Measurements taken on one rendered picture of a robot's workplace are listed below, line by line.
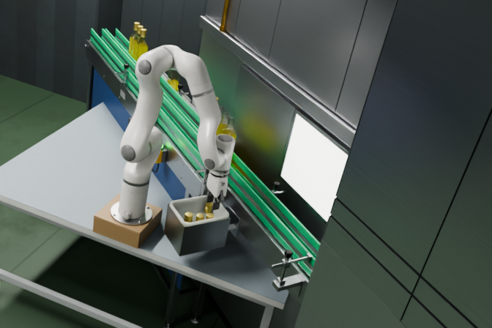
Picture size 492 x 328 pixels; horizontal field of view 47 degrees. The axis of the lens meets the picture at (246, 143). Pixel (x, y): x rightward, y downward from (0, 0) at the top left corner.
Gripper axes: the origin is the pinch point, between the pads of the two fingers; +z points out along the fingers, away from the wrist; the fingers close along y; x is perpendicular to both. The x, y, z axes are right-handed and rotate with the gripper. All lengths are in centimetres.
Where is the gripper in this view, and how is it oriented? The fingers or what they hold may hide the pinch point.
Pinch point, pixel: (213, 202)
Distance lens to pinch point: 244.6
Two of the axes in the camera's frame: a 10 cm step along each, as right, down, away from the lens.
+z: -1.8, 8.6, 4.7
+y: -4.8, -4.9, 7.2
